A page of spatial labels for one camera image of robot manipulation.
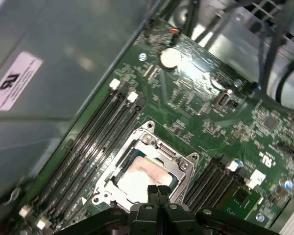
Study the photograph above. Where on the metal socket cover frame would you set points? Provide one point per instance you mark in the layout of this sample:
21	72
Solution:
180	177

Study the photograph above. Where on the silver coin battery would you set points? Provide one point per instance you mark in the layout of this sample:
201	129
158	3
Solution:
170	60

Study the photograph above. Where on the silver USB port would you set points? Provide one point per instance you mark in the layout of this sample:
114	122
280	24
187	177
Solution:
223	99

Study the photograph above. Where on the green motherboard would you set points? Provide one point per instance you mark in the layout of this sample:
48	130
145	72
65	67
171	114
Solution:
198	110

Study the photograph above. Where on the white printed label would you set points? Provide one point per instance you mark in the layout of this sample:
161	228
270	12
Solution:
14	80

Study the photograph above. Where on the black open PC case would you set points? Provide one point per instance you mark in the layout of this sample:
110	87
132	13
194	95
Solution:
51	36

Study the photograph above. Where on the white board connector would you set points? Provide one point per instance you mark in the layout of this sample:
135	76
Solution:
256	177

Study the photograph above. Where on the black RAM slot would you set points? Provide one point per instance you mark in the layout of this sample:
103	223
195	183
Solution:
203	181
220	188
97	147
229	193
212	184
109	147
83	147
70	147

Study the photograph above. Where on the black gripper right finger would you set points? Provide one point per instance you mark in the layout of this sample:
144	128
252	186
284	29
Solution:
178	220

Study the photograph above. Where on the CPU socket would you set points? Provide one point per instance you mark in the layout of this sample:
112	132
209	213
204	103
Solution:
149	127

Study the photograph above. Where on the silver square CPU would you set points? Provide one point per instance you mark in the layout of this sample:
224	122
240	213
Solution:
134	181

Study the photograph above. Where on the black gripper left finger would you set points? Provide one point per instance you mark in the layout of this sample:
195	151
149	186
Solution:
142	220

